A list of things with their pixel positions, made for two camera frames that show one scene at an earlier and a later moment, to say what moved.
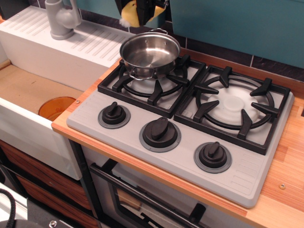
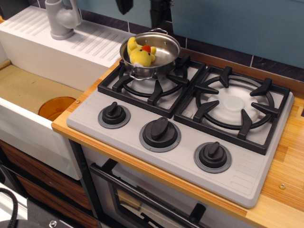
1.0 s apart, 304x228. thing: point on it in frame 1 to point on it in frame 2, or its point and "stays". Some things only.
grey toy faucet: [62, 21] stays
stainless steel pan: [146, 55] stays
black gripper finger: [121, 4] stays
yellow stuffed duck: [129, 15] to [139, 56]
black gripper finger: [146, 9] to [161, 15]
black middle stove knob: [159, 135] stays
